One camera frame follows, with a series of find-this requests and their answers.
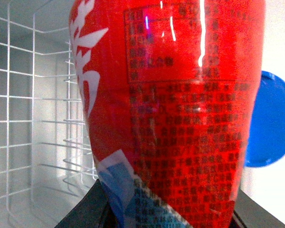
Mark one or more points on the red iced tea bottle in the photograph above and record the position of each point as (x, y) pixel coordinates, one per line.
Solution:
(168, 90)

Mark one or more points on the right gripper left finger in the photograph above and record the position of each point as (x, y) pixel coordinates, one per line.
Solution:
(93, 211)

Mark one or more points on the blue lid handle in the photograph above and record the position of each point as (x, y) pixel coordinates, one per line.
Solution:
(266, 143)

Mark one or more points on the white wire freezer basket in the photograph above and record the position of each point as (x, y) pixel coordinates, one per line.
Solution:
(46, 164)

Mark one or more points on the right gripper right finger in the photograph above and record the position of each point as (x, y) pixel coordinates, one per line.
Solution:
(249, 214)

